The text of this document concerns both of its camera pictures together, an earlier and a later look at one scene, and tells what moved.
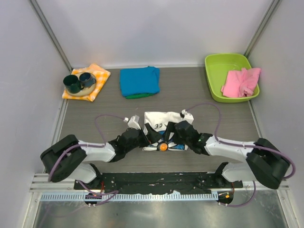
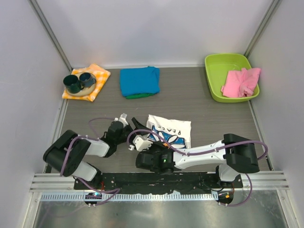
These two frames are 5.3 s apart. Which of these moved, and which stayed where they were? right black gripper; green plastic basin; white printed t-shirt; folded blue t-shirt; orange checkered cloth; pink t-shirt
Moved: right black gripper; white printed t-shirt
Stayed: pink t-shirt; folded blue t-shirt; green plastic basin; orange checkered cloth
